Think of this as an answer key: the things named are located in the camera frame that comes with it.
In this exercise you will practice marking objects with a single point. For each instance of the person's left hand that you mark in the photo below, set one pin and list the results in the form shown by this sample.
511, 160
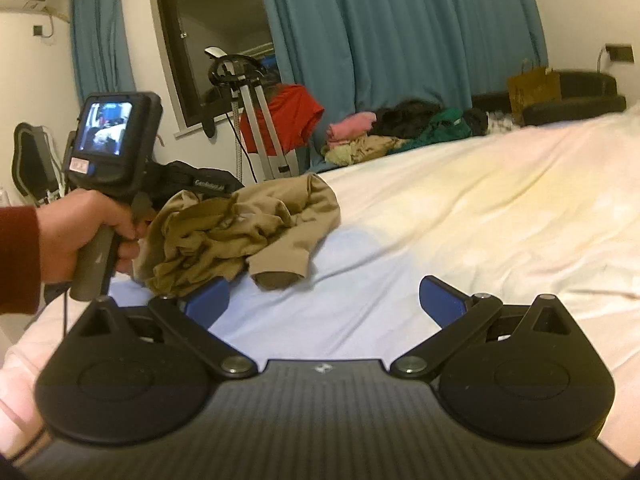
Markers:
69, 224

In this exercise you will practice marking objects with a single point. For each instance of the dark red left sleeve forearm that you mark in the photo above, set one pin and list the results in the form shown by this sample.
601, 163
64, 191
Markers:
19, 259

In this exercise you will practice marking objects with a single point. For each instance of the red garment on rack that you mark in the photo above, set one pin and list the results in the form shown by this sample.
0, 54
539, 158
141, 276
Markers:
295, 114

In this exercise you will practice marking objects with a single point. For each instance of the black jacket on bed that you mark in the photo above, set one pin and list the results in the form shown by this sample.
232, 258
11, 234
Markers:
161, 182

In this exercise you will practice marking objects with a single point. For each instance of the pink folded garment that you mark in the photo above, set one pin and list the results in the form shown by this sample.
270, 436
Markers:
351, 127

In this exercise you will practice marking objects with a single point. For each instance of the wall power socket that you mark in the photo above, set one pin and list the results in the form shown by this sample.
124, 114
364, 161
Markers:
620, 53

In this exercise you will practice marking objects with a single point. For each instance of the pastel bed duvet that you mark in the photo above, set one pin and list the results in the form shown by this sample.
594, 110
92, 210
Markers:
549, 209

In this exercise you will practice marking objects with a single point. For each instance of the dark window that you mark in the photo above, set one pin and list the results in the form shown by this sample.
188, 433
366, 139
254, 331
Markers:
192, 26

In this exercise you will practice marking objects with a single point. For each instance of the tan t-shirt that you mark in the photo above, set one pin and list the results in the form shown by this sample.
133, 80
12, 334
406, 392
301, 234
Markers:
268, 230

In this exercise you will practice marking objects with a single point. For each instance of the wavy black mirror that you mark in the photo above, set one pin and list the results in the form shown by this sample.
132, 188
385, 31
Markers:
36, 172

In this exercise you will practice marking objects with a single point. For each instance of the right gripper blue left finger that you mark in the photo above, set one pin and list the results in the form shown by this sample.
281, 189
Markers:
186, 322

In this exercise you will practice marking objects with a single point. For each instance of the silver metal rack stand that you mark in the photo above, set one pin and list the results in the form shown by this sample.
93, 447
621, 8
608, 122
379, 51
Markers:
242, 76

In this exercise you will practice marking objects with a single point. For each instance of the right blue curtain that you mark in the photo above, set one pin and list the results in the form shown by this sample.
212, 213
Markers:
355, 55

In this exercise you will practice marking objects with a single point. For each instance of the left blue curtain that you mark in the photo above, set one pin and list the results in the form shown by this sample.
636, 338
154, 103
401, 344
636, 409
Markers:
100, 51

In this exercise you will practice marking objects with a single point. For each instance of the black garment in pile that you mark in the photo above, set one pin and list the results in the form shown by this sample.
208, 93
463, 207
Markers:
405, 120

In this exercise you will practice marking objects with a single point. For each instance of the black armchair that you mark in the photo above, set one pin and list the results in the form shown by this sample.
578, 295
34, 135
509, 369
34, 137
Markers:
584, 95

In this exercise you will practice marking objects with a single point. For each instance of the brown paper bag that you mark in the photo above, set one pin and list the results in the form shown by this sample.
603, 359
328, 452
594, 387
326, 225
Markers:
532, 85

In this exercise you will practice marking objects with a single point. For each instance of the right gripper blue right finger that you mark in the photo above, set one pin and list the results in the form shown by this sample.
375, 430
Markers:
461, 319

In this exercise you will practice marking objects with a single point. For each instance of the blue curtain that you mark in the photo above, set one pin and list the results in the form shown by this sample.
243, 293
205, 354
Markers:
355, 55
100, 51

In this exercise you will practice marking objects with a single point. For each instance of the green garment in pile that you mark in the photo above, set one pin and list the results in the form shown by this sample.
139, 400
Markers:
446, 126

